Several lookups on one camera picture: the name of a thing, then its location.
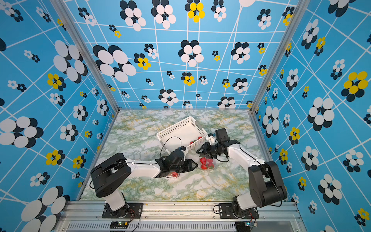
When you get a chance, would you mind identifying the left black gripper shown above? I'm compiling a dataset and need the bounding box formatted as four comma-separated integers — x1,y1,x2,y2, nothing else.
171,158,201,173

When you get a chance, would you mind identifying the clear plastic clamshell container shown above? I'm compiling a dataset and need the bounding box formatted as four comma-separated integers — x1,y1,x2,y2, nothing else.
166,171,181,178

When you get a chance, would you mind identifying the white perforated plastic basket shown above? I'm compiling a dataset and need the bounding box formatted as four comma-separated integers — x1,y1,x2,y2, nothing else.
157,117,208,154

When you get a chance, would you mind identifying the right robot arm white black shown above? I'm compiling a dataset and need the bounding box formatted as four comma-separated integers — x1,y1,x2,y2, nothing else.
197,140,287,218

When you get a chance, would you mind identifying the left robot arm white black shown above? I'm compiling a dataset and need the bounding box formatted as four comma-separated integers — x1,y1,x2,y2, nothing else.
90,146,198,218

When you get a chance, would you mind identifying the circuit board right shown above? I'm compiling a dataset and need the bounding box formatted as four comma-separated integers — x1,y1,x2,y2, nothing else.
235,221,255,232

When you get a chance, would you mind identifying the green circuit board left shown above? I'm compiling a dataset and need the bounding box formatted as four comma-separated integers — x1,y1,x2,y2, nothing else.
110,221,129,230

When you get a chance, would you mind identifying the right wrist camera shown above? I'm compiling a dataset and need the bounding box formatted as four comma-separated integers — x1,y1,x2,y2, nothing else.
206,128,230,145

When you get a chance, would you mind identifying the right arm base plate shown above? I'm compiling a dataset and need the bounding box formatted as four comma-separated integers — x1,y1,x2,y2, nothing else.
217,202,260,220

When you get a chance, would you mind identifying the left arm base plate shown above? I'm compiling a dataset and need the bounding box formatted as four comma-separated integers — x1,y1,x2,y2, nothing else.
102,203,144,219

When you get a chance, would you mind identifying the aluminium front frame rail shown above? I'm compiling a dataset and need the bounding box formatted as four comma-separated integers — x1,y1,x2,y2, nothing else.
55,201,307,232

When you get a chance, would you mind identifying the right aluminium corner post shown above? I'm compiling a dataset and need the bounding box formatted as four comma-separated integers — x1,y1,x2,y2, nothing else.
251,0,310,115

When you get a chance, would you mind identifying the aluminium corner post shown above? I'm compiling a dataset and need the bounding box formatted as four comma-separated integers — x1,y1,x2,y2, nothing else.
50,1,120,114
251,0,310,115

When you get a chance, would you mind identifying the left aluminium corner post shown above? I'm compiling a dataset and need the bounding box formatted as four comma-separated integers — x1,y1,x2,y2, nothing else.
50,1,120,114

